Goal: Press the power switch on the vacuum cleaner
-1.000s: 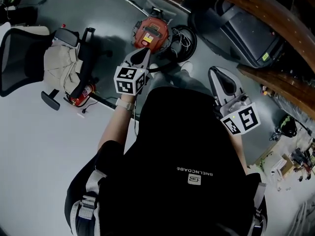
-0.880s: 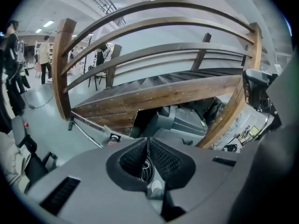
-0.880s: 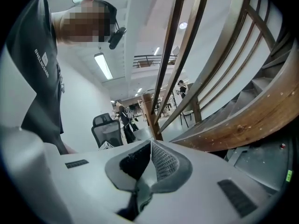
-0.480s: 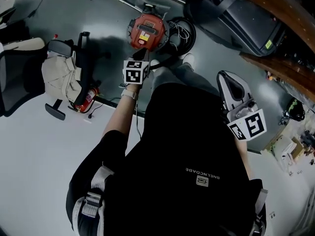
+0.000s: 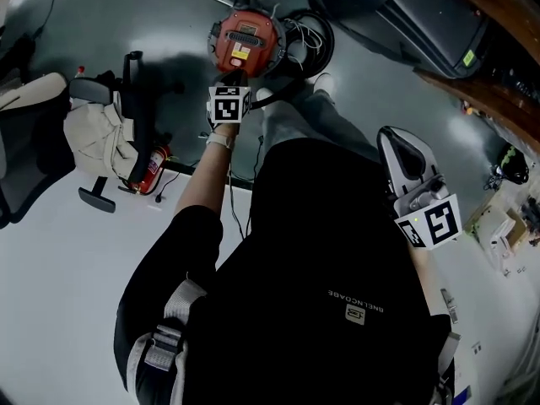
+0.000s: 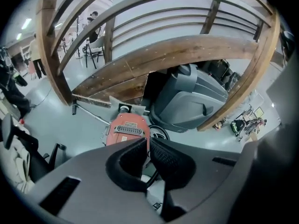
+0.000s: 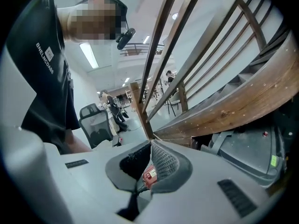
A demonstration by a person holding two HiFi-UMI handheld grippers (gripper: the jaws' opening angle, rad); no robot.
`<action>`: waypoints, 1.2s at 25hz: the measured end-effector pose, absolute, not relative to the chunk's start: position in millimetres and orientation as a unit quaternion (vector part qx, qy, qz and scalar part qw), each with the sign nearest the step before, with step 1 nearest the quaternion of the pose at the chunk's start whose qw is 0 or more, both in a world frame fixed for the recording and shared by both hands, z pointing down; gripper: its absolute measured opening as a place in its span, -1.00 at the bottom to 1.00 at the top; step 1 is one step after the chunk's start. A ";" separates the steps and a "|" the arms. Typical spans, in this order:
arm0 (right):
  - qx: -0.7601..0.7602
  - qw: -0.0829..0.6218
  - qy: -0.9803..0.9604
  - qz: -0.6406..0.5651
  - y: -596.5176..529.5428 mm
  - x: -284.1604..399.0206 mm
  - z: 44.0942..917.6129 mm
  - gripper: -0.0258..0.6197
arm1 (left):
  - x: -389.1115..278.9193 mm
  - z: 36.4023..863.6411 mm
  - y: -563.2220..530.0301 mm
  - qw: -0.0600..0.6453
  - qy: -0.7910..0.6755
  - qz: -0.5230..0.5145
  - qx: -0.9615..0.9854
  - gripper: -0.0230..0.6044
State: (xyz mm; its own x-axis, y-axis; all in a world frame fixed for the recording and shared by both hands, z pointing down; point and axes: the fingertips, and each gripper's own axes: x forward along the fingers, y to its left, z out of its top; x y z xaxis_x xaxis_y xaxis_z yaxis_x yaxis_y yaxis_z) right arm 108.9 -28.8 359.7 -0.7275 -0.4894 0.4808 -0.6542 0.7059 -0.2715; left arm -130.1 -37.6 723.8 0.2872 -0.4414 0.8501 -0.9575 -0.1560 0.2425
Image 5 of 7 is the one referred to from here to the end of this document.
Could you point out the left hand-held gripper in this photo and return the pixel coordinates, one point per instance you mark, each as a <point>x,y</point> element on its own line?
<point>228,108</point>

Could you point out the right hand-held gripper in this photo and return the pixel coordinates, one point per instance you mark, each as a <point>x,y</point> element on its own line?
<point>439,222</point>

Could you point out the red vacuum cleaner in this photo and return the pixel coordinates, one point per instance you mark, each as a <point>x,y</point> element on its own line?
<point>253,53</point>

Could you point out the person's right forearm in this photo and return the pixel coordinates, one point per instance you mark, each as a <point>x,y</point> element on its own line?
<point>422,277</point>

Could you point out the person's left forearm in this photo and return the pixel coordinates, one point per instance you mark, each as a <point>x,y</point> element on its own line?
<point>202,175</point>

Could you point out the person's white left shoe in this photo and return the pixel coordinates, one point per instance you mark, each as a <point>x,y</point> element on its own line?
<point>266,94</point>

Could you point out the white wristband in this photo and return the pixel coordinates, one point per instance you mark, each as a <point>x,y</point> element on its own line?
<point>220,140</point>

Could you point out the person's grey trousers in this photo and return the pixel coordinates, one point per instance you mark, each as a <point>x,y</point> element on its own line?
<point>304,120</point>

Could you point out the small orange object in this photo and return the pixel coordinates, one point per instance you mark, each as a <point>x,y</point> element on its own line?
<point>468,109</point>

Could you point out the black mesh office chair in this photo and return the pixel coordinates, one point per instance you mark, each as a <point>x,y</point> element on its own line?
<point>139,112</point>

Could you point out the black and green helmet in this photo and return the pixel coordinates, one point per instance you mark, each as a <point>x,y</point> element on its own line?
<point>512,163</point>

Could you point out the brown wooden staircase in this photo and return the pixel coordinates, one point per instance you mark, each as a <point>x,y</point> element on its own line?
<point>498,95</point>

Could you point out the red fire extinguisher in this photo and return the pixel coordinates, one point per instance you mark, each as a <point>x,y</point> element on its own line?
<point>152,171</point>

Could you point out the cardboard box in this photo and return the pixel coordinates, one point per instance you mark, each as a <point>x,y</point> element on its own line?
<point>512,230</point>

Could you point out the person's black t-shirt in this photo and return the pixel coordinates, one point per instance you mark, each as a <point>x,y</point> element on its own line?
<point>304,247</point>

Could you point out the large black appliance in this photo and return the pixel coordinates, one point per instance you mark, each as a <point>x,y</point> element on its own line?
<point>422,19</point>

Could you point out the beige garment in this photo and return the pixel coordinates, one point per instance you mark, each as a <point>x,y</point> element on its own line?
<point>101,142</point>

